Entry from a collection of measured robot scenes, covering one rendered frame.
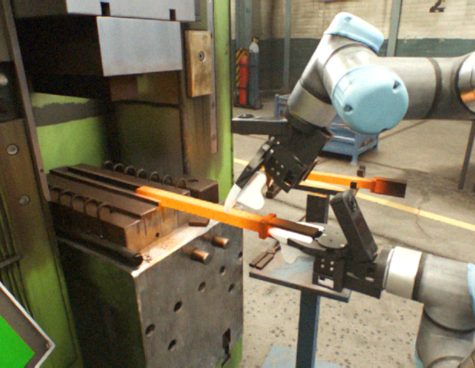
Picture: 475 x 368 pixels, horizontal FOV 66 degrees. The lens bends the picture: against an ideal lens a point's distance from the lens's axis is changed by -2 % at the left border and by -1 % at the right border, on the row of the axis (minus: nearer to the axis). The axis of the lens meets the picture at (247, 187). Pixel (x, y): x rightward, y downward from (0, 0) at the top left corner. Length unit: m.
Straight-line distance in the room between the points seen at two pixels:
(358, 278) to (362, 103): 0.32
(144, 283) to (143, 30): 0.48
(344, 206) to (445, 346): 0.24
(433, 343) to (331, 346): 1.30
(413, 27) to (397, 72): 8.06
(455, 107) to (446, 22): 7.85
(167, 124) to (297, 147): 0.58
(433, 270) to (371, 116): 0.26
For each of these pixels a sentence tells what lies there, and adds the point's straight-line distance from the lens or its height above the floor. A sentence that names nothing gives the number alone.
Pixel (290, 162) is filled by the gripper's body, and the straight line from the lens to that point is 0.58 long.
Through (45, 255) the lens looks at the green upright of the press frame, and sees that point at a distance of 0.87.
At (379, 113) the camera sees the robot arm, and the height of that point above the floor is 1.25.
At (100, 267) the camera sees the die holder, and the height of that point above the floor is 0.89.
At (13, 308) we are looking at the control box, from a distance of 0.54.
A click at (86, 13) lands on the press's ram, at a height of 1.37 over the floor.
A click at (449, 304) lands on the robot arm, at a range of 0.61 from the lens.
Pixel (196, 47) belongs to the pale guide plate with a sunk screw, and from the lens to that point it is 1.05.
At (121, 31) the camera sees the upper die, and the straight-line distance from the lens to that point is 0.72.
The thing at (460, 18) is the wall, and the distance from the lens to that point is 8.28.
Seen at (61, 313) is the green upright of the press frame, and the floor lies 0.77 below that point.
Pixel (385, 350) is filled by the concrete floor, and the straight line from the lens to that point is 1.96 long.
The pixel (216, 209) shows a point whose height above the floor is 1.01.
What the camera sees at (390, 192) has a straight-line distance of 1.12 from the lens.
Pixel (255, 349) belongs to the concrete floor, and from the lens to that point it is 1.86.
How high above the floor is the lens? 1.32
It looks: 21 degrees down
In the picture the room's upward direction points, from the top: straight up
